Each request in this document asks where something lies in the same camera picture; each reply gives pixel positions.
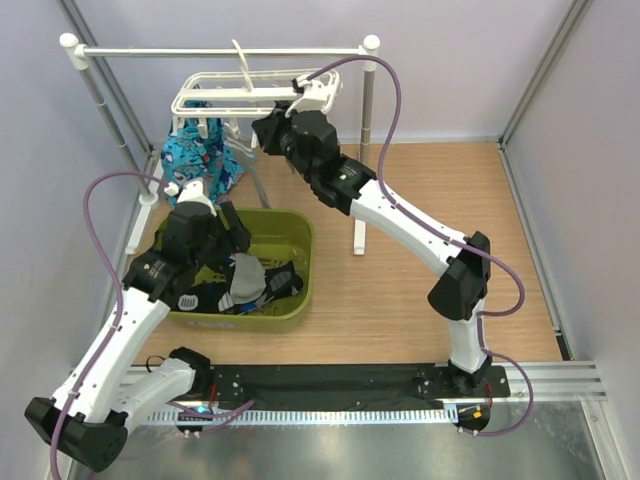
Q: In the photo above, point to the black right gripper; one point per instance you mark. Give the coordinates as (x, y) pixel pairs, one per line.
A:
(268, 129)

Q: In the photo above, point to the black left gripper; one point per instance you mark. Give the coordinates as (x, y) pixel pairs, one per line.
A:
(237, 236)

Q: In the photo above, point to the white clip sock hanger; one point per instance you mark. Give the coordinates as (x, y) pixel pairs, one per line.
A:
(240, 94)

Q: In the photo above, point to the black patterned sock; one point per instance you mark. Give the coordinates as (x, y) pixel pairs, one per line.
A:
(281, 282)
(210, 294)

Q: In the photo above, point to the grey striped sock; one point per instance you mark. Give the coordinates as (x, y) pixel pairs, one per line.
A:
(246, 157)

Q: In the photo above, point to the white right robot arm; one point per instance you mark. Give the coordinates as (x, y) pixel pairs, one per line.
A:
(309, 143)

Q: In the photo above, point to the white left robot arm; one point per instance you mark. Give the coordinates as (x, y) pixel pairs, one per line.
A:
(90, 417)

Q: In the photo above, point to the green plastic basket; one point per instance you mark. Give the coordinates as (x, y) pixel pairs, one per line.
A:
(277, 236)

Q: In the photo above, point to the blue shark pattern sock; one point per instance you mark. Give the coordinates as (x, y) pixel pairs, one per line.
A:
(187, 156)

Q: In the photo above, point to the white metal drying rack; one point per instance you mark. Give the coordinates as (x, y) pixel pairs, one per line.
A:
(80, 55)

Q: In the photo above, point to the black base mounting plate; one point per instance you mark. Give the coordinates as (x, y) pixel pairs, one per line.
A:
(350, 387)

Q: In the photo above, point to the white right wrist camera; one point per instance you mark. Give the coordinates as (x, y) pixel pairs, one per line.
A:
(315, 94)

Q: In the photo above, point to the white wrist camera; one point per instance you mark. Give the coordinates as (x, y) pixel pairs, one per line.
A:
(315, 94)
(193, 191)

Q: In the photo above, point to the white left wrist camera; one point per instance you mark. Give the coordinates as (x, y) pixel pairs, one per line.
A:
(193, 191)

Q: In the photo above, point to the aluminium slotted rail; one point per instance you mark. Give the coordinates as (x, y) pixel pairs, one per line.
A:
(171, 416)

